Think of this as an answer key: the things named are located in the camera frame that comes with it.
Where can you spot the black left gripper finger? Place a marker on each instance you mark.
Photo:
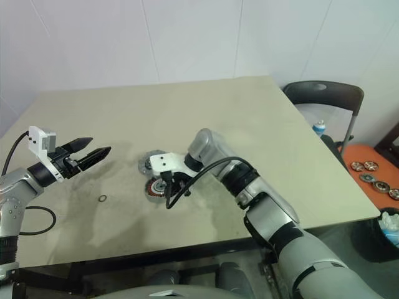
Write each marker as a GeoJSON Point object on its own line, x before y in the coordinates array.
{"type": "Point", "coordinates": [78, 144]}
{"type": "Point", "coordinates": [93, 157]}

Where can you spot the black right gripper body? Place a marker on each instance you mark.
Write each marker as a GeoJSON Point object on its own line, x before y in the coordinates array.
{"type": "Point", "coordinates": [180, 183]}

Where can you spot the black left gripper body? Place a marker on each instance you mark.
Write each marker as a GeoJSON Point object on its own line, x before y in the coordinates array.
{"type": "Point", "coordinates": [67, 163]}

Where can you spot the motor housing with copper windings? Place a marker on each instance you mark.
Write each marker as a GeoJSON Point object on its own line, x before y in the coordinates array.
{"type": "Point", "coordinates": [156, 188]}

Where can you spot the grey spoked rotor disc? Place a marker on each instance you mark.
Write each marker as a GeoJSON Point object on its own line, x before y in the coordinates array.
{"type": "Point", "coordinates": [144, 163]}

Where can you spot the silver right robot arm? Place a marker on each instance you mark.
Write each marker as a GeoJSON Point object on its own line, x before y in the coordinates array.
{"type": "Point", "coordinates": [271, 218]}

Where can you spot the grey motor disc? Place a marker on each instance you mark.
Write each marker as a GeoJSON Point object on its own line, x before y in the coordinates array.
{"type": "Point", "coordinates": [368, 177]}

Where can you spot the copper and grey motor part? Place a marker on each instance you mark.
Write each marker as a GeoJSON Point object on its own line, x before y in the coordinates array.
{"type": "Point", "coordinates": [394, 193]}
{"type": "Point", "coordinates": [382, 186]}

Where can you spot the dark grey rounded shape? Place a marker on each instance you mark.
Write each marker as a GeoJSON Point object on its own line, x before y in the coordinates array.
{"type": "Point", "coordinates": [233, 277]}

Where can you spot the metal table leg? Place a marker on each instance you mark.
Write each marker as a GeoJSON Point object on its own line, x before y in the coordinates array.
{"type": "Point", "coordinates": [268, 274]}

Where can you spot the blue and white bottle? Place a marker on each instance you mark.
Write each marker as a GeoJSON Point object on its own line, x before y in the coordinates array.
{"type": "Point", "coordinates": [319, 127]}

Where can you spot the black folding chair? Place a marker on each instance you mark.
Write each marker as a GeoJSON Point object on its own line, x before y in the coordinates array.
{"type": "Point", "coordinates": [327, 96]}

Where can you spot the orange stool with discs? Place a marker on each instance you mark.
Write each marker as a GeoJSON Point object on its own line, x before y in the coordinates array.
{"type": "Point", "coordinates": [361, 154]}

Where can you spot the black waste bin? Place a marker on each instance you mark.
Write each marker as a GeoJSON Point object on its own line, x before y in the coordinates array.
{"type": "Point", "coordinates": [368, 243]}

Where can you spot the white crumpled waste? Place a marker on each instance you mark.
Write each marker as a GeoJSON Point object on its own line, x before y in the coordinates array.
{"type": "Point", "coordinates": [389, 221]}

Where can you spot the blue waste piece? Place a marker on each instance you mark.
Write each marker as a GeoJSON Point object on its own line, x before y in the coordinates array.
{"type": "Point", "coordinates": [393, 238]}

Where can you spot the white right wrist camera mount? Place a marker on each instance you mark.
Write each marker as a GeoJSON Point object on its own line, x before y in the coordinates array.
{"type": "Point", "coordinates": [168, 160]}

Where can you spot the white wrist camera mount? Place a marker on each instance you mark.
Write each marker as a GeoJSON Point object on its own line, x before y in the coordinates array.
{"type": "Point", "coordinates": [168, 160]}
{"type": "Point", "coordinates": [39, 138]}

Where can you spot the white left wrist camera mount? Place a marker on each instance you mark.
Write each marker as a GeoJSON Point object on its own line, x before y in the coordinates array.
{"type": "Point", "coordinates": [39, 138]}

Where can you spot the black table frame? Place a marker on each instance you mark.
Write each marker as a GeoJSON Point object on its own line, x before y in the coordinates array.
{"type": "Point", "coordinates": [140, 264]}

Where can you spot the dark wooden frame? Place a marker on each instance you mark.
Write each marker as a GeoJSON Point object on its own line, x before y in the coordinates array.
{"type": "Point", "coordinates": [389, 137]}

